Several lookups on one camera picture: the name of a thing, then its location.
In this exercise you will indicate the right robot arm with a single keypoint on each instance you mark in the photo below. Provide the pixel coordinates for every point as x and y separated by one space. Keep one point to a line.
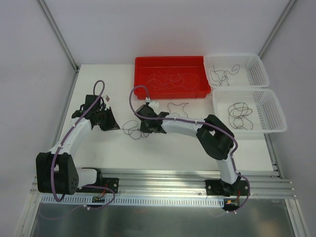
216 139

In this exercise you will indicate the red plastic tray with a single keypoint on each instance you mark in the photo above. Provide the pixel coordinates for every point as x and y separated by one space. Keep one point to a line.
172 77

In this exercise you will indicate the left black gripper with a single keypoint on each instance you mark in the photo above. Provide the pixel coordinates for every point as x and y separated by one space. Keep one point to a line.
108 119

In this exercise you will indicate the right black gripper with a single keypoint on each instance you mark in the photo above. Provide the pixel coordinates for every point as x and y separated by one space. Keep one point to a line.
147 123

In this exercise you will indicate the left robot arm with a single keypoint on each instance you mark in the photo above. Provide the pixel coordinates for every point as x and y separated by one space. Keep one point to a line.
58 162

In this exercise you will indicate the far white perforated basket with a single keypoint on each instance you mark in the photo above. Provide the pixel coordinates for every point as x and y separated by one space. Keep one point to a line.
235 70

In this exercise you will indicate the white slotted cable duct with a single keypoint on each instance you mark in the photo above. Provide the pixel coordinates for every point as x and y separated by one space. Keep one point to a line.
145 201

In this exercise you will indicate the right aluminium frame post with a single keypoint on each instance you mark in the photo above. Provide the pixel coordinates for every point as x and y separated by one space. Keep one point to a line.
277 26

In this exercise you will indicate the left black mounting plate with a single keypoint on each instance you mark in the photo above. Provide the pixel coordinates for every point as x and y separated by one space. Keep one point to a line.
111 183

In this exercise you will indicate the left aluminium frame post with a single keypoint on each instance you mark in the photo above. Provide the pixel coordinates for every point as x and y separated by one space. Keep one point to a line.
53 25

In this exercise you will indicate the aluminium frame post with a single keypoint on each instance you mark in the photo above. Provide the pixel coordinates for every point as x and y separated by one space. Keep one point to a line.
53 25
277 26

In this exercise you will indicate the near white perforated basket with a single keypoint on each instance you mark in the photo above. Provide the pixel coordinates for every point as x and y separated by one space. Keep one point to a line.
249 110

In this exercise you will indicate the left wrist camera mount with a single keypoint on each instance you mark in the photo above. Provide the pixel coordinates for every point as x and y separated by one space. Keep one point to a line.
106 102

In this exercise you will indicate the black mounting plate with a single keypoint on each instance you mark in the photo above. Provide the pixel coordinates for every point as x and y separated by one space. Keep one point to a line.
111 183
219 188

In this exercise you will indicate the white perforated basket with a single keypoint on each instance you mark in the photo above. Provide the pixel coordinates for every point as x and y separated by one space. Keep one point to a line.
235 70
249 110

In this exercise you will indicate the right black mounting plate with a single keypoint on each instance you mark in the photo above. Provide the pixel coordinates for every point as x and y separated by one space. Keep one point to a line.
219 188

